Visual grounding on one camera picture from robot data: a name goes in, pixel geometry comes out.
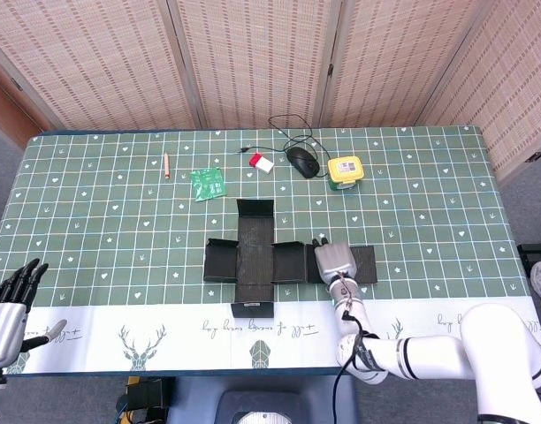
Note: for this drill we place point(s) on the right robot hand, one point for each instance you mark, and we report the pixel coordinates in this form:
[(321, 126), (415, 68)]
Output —
[(337, 260)]

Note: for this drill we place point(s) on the green grid tablecloth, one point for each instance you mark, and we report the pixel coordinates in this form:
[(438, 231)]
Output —
[(120, 221)]

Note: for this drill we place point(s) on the wooden pencil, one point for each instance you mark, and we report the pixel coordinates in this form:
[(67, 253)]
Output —
[(166, 165)]

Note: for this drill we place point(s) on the black plastic tray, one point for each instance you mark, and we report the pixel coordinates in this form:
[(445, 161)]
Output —
[(533, 254)]

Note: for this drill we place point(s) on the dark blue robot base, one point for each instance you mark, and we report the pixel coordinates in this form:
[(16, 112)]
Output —
[(275, 397)]

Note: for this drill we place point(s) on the red and white eraser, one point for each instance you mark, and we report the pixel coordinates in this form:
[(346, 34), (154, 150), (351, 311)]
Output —
[(262, 163)]

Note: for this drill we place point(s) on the black paper box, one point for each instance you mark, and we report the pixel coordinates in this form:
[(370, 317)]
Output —
[(253, 256)]

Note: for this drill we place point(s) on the green sachet packet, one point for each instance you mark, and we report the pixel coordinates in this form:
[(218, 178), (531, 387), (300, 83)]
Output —
[(208, 184)]

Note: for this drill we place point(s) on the black bracket under table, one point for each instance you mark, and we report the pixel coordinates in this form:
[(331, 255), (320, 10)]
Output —
[(149, 393)]

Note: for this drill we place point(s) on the black computer mouse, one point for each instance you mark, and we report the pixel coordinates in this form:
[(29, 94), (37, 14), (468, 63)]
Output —
[(302, 162)]

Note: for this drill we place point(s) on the yellow-lidded green container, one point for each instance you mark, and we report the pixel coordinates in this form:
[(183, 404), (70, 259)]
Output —
[(345, 170)]

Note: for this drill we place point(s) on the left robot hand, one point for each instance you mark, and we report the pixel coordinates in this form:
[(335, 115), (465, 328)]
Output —
[(5, 327)]

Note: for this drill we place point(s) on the bamboo folding screen panel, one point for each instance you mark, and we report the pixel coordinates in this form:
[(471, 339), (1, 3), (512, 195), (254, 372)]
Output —
[(98, 57), (518, 88), (398, 57), (253, 57)]

